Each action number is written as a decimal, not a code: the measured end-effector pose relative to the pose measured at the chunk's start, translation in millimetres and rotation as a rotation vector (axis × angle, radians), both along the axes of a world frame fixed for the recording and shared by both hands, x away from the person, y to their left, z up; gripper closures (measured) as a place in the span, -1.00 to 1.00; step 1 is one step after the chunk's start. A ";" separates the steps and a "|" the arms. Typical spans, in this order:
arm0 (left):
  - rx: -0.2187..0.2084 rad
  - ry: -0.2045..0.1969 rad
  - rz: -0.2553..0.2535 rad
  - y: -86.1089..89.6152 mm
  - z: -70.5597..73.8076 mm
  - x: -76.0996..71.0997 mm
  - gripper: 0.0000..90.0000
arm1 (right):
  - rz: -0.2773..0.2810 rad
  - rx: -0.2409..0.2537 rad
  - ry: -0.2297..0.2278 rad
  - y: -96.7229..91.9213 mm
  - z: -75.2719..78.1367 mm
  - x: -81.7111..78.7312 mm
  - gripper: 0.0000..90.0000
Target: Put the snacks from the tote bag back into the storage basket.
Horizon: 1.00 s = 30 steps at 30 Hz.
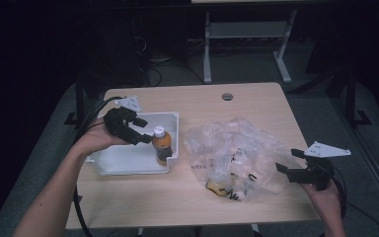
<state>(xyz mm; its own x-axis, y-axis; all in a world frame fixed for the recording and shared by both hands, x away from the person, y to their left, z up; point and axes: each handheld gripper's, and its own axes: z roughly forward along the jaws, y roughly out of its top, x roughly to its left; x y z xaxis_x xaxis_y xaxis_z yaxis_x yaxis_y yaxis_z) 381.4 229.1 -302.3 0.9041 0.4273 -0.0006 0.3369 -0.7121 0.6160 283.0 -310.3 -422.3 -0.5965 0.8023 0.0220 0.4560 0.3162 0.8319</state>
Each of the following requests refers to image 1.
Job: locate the person's right hand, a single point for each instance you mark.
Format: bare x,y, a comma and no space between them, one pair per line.
327,202

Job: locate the person's left hand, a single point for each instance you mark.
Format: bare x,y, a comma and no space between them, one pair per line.
95,140

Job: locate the clear plastic bag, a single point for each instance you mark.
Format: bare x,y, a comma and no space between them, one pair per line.
243,148

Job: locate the white plastic bin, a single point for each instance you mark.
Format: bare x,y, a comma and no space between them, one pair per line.
128,159

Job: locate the orange juice bottle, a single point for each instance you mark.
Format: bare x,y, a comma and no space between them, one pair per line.
162,144

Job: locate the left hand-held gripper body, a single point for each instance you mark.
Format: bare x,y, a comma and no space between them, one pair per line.
116,120

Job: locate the black metal stand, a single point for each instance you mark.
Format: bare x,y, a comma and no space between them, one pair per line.
351,98
79,102

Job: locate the grey round table grommet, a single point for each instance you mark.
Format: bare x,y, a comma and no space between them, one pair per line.
227,96

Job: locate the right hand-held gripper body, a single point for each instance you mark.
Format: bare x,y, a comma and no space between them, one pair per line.
319,173

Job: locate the white metal desk frame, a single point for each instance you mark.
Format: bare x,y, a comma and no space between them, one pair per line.
243,30

